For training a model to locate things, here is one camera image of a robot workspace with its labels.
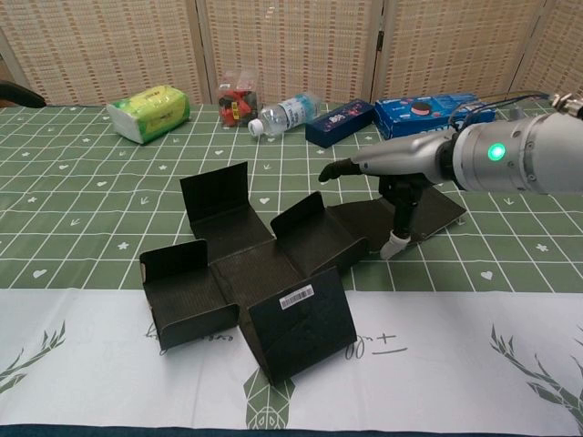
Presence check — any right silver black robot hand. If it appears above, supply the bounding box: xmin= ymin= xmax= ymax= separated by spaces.
xmin=318 ymin=130 xmax=456 ymax=261

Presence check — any black paper box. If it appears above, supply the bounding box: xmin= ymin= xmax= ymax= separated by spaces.
xmin=138 ymin=161 xmax=466 ymax=388

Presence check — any blue Oreo cookie package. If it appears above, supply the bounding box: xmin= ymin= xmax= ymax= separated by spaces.
xmin=373 ymin=93 xmax=496 ymax=140

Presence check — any dark blue slim box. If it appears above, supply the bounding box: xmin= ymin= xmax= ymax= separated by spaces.
xmin=303 ymin=98 xmax=377 ymax=149

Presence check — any red snack package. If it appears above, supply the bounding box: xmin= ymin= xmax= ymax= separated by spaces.
xmin=217 ymin=70 xmax=261 ymax=128

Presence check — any clear plastic water bottle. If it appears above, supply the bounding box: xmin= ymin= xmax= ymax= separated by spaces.
xmin=248 ymin=92 xmax=322 ymax=137

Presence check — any bamboo folding screen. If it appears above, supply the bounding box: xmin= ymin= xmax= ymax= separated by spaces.
xmin=0 ymin=0 xmax=583 ymax=108

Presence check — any green tissue pack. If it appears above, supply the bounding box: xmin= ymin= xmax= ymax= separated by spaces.
xmin=107 ymin=85 xmax=191 ymax=146

